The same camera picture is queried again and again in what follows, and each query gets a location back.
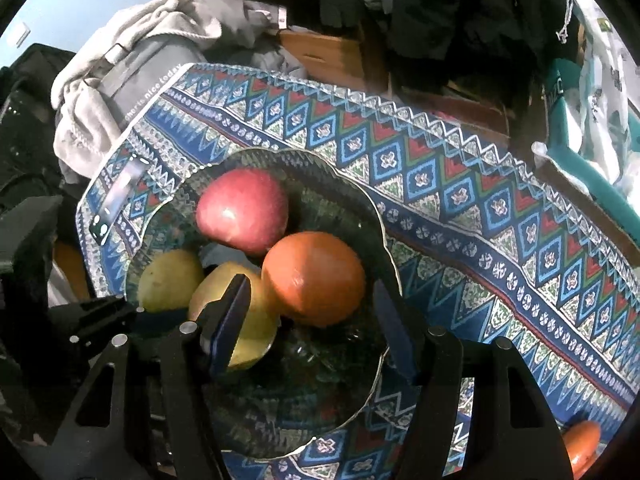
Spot smartphone on cloth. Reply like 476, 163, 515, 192
89, 155, 150, 246

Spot black hanging clothing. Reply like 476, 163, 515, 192
320, 0, 565, 110

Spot white printed plastic bag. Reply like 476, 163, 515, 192
572, 0, 639, 198

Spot yellow pear left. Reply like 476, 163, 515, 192
138, 249, 204, 313

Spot patterned blue tablecloth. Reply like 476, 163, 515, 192
76, 63, 639, 479

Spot yellow pear front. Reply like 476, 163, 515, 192
188, 262, 280, 370

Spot teal cardboard box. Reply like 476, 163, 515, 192
544, 58, 639, 244

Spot red apple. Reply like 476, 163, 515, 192
195, 168, 288, 257

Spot grey white clothes pile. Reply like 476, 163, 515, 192
50, 0, 307, 184

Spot small orange tangerine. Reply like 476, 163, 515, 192
563, 420, 601, 480

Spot dark glass fruit bowl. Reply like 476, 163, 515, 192
125, 148, 401, 460

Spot large orange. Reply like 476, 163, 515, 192
262, 231, 366, 327

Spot yellow pear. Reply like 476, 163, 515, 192
138, 249, 204, 313
188, 262, 280, 370

